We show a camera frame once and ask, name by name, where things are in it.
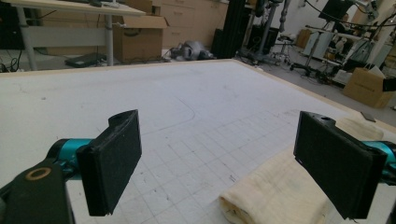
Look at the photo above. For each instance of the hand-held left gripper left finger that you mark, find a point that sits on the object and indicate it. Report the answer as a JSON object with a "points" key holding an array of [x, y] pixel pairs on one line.
{"points": [[109, 161]]}

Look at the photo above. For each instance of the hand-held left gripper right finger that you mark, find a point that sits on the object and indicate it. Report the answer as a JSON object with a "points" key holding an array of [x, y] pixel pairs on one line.
{"points": [[336, 165]]}

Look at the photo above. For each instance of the cream towel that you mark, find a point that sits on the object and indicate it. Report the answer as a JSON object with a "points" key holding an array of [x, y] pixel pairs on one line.
{"points": [[280, 189]]}

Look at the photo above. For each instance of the closed cardboard box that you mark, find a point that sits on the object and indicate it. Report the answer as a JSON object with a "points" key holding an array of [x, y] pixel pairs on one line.
{"points": [[365, 88]]}

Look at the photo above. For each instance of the flat black case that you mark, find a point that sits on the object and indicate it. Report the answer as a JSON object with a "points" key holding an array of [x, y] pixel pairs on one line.
{"points": [[84, 60]]}

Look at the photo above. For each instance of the open cardboard box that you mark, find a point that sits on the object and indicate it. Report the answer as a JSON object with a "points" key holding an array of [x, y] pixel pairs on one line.
{"points": [[140, 40]]}

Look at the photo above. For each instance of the black swivel stool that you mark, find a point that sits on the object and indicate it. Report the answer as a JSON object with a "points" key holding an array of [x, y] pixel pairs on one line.
{"points": [[285, 46]]}

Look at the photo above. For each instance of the wooden desk with white legs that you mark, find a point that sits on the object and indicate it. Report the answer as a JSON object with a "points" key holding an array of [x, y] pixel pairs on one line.
{"points": [[67, 37]]}

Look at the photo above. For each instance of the grey bag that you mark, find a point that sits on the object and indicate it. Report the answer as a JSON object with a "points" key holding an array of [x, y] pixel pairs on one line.
{"points": [[191, 50]]}

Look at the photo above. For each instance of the metal stand with wheeled base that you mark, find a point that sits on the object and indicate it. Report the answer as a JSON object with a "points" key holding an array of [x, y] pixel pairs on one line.
{"points": [[264, 37]]}

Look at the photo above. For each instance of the black monitor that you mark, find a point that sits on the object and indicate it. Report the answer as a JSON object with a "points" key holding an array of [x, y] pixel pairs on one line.
{"points": [[335, 9]]}

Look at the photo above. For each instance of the black equipment rack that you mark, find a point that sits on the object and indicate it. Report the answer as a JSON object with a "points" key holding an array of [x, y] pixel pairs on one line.
{"points": [[230, 31]]}

